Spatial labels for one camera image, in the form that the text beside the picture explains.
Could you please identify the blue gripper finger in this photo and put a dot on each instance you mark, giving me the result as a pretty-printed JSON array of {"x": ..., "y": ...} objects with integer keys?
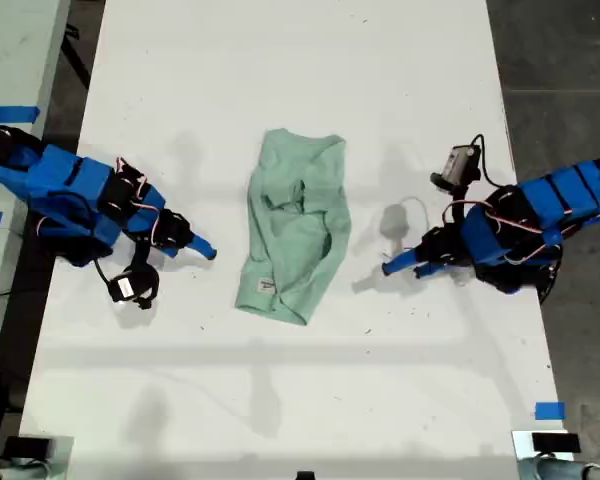
[
  {"x": 171, "y": 250},
  {"x": 432, "y": 270},
  {"x": 410, "y": 260},
  {"x": 202, "y": 245}
]

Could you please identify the pale green T-shirt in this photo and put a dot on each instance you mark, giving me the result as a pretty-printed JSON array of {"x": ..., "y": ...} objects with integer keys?
[{"x": 290, "y": 240}]

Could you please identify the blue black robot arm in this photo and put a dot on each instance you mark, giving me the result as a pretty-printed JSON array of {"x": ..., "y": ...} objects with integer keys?
[
  {"x": 65, "y": 180},
  {"x": 570, "y": 190}
]

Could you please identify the square blue tape piece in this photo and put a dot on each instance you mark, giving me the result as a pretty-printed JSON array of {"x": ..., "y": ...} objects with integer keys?
[{"x": 550, "y": 411}]

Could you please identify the black slanted stand leg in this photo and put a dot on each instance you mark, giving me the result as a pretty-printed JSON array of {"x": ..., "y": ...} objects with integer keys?
[{"x": 77, "y": 60}]

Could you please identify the long blue tape strip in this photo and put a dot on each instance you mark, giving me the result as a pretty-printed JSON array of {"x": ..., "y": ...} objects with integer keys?
[{"x": 10, "y": 114}]

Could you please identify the small black box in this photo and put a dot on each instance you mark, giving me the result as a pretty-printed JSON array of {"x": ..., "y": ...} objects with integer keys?
[
  {"x": 26, "y": 447},
  {"x": 555, "y": 442},
  {"x": 305, "y": 475}
]

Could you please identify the pale green rounded pad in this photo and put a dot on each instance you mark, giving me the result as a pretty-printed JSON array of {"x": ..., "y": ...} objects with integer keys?
[
  {"x": 20, "y": 472},
  {"x": 555, "y": 470}
]

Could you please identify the pale side table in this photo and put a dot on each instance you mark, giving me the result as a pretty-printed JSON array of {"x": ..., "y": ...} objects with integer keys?
[{"x": 10, "y": 60}]

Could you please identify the black camera stalk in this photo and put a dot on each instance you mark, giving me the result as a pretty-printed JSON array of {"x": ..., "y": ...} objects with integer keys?
[
  {"x": 461, "y": 195},
  {"x": 141, "y": 255}
]

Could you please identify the black arm camera box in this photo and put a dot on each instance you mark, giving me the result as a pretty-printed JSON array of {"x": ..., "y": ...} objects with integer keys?
[
  {"x": 145, "y": 282},
  {"x": 460, "y": 162}
]

